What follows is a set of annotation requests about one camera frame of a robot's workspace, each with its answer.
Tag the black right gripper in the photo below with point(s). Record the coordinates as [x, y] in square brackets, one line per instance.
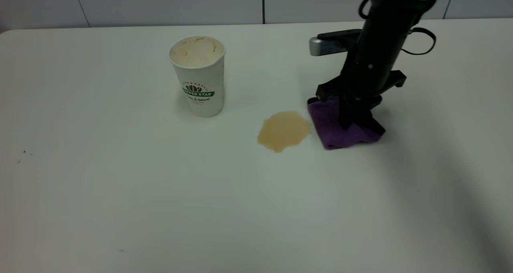
[360, 86]

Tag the purple cloth with black trim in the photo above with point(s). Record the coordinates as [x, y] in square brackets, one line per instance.
[326, 124]

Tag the white paper coffee cup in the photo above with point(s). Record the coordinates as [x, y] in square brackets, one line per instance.
[198, 80]

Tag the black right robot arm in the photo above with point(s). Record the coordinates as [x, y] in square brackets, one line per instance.
[384, 28]

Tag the brown coffee spill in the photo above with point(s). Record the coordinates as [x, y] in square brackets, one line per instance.
[282, 130]

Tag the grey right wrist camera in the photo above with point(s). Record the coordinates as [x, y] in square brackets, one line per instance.
[326, 44]

